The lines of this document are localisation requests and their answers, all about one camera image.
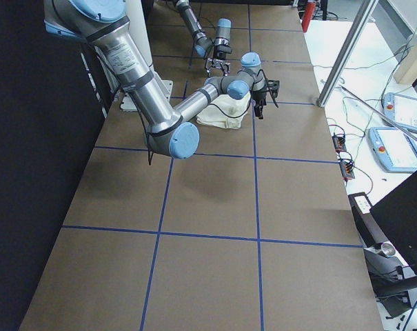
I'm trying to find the blue teach pendant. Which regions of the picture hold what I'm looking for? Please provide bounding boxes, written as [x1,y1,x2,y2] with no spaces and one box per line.
[383,92,417,133]
[367,127,417,173]

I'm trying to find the aluminium frame post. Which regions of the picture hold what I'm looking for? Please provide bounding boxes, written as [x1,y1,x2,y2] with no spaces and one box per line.
[316,0,378,108]

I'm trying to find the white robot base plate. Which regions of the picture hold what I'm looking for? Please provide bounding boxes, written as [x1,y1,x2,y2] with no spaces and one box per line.
[120,70,174,113]

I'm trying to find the orange black connector box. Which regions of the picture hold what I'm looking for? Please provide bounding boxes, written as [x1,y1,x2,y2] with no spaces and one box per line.
[339,159,355,182]
[332,134,347,152]

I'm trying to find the near orange black connector box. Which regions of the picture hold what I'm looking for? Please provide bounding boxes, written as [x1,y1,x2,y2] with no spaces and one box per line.
[339,159,355,182]

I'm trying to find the near blue teach pendant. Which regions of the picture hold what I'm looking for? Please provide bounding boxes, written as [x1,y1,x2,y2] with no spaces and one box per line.
[367,127,417,173]

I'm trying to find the far blue teach pendant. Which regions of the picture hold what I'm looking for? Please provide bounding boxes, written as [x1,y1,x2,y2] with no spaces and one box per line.
[383,92,417,133]

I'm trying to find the red cylinder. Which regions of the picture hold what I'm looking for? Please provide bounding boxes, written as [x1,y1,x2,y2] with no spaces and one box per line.
[301,0,316,32]

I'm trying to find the cream long-sleeve cat shirt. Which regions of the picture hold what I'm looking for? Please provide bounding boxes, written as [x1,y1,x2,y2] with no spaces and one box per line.
[196,93,250,130]

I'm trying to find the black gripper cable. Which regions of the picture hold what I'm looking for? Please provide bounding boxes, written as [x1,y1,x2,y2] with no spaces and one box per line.
[207,68,280,120]

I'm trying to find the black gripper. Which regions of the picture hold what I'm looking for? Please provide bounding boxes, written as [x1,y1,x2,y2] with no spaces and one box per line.
[205,43,232,77]
[252,80,280,119]

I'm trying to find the black monitor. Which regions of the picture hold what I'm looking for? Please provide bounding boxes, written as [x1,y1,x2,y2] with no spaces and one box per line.
[370,171,417,274]

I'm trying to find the far orange black connector box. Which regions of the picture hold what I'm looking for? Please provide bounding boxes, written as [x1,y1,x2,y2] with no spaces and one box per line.
[332,134,347,152]

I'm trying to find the metal reacher grabber tool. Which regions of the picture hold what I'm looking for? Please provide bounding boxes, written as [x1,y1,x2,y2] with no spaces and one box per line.
[338,84,417,142]

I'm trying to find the black box white label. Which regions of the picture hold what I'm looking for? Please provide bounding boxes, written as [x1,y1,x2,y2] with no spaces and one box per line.
[348,192,389,247]

